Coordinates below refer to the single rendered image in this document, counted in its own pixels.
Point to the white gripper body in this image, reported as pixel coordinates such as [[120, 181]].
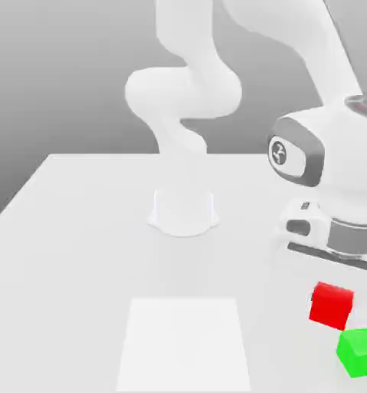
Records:
[[306, 261]]

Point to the small green cube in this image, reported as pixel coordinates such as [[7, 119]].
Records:
[[360, 353]]

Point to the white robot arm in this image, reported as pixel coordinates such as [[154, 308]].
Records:
[[199, 89]]

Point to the small red cube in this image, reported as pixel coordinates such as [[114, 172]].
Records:
[[329, 308]]

